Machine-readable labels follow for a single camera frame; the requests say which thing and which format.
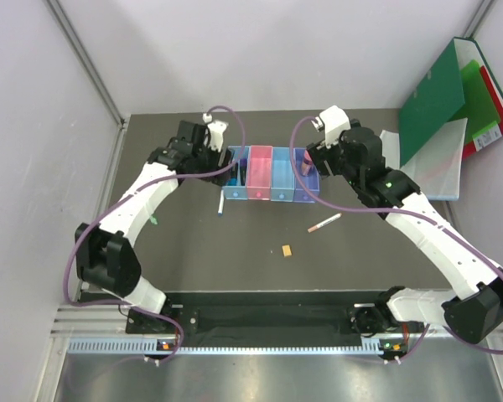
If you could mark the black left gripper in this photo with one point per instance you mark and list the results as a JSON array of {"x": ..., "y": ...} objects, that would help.
[{"x": 220, "y": 179}]

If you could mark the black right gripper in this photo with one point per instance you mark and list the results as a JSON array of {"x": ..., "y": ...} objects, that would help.
[{"x": 320, "y": 153}]

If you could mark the black highlighter blue cap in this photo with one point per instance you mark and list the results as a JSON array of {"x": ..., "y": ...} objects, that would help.
[{"x": 233, "y": 181}]

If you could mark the pink capped glue stick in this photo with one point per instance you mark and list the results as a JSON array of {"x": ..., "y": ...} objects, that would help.
[{"x": 307, "y": 164}]

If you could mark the purple plastic drawer bin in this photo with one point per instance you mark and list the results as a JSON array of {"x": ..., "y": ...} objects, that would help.
[{"x": 312, "y": 181}]

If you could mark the white marker blue cap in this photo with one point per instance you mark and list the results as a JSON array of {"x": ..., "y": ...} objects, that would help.
[{"x": 221, "y": 203}]

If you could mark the white marker pink cap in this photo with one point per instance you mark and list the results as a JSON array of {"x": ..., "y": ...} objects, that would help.
[{"x": 324, "y": 222}]

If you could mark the pink plastic drawer bin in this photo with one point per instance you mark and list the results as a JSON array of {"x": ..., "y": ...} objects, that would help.
[{"x": 259, "y": 172}]

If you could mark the light blue drawer bin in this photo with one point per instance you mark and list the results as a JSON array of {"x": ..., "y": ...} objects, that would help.
[{"x": 283, "y": 180}]

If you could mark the black highlighter purple cap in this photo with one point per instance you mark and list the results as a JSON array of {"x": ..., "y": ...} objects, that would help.
[{"x": 243, "y": 163}]

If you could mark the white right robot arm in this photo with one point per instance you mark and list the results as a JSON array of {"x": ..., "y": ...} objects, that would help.
[{"x": 472, "y": 308}]

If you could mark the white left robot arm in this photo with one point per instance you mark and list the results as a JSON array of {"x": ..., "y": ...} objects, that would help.
[{"x": 104, "y": 251}]

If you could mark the translucent light blue folder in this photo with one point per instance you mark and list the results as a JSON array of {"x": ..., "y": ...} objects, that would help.
[{"x": 436, "y": 167}]

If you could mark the green binder folder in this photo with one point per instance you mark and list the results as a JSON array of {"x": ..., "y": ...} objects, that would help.
[{"x": 439, "y": 96}]

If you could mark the red folder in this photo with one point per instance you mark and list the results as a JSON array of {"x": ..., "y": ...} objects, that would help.
[{"x": 482, "y": 109}]

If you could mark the orange eraser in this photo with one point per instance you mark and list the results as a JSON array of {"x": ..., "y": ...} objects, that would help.
[{"x": 286, "y": 250}]

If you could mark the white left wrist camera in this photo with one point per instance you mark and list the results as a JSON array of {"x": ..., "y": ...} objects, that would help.
[{"x": 214, "y": 132}]

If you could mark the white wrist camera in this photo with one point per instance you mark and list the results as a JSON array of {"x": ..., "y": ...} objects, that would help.
[
  {"x": 214, "y": 132},
  {"x": 333, "y": 121}
]

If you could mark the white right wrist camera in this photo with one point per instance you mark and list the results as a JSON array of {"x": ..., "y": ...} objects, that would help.
[{"x": 333, "y": 121}]

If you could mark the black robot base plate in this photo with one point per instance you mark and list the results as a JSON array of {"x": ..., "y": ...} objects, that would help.
[{"x": 344, "y": 312}]

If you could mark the aluminium cable duct rail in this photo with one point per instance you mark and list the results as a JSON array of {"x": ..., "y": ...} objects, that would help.
[{"x": 102, "y": 330}]

